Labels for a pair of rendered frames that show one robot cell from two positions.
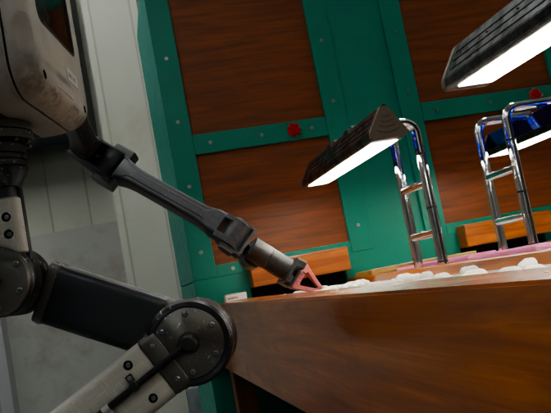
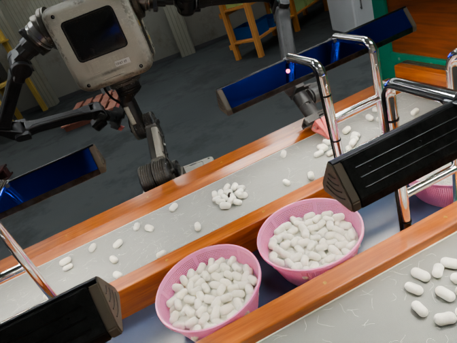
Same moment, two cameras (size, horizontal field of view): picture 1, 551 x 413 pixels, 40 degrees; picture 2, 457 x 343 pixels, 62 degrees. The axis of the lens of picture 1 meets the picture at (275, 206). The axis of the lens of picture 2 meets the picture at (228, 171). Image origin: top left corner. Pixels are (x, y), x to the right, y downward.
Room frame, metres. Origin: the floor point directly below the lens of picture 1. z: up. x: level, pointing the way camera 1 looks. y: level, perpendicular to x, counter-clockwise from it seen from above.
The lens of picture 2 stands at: (1.55, -1.27, 1.40)
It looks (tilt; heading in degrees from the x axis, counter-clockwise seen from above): 28 degrees down; 93
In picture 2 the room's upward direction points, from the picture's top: 21 degrees counter-clockwise
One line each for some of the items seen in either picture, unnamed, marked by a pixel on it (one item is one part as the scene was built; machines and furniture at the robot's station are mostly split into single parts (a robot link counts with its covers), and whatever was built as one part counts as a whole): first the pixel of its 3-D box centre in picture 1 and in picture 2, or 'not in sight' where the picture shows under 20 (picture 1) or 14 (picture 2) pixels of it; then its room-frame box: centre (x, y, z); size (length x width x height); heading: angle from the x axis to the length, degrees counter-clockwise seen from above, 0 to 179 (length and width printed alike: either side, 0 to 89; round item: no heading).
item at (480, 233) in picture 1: (504, 229); not in sight; (2.41, -0.70, 0.83); 0.30 x 0.06 x 0.07; 103
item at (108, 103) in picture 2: not in sight; (95, 107); (-0.42, 4.81, 0.06); 1.29 x 0.89 x 0.12; 91
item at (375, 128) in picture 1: (343, 152); (317, 58); (1.84, -0.19, 1.08); 0.62 x 0.08 x 0.07; 13
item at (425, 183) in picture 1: (389, 216); (342, 120); (1.86, -0.27, 0.90); 0.20 x 0.19 x 0.45; 13
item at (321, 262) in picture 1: (298, 266); (432, 77); (2.26, -0.04, 0.83); 0.30 x 0.06 x 0.07; 103
